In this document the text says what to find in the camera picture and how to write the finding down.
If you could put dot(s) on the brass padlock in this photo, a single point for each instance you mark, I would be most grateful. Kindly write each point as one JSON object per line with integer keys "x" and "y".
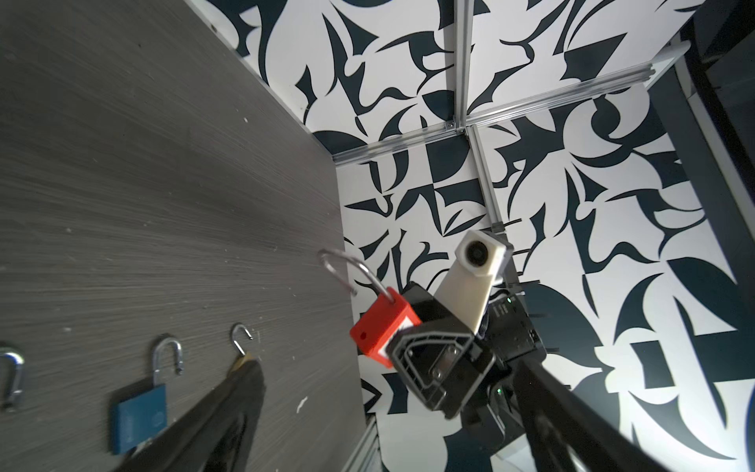
{"x": 240, "y": 330}

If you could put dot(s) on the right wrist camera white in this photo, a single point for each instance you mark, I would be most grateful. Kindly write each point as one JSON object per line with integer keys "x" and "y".
{"x": 480, "y": 259}

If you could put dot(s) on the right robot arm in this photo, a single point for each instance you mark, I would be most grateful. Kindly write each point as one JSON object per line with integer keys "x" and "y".
{"x": 491, "y": 417}

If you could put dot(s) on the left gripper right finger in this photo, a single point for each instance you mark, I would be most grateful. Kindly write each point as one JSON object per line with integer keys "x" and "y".
{"x": 562, "y": 430}

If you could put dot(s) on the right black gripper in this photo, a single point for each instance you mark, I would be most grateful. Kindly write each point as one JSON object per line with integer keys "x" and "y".
{"x": 439, "y": 360}

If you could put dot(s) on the blue padlock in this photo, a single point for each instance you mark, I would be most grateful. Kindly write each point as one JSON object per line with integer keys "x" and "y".
{"x": 142, "y": 417}
{"x": 14, "y": 389}

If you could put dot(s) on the blue padlock far left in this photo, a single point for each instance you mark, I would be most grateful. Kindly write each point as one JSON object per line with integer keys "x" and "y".
{"x": 14, "y": 389}

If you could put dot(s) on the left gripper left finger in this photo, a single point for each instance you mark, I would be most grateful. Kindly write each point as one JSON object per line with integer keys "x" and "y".
{"x": 217, "y": 434}

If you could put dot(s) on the red padlock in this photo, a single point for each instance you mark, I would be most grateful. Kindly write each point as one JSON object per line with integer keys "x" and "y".
{"x": 387, "y": 316}

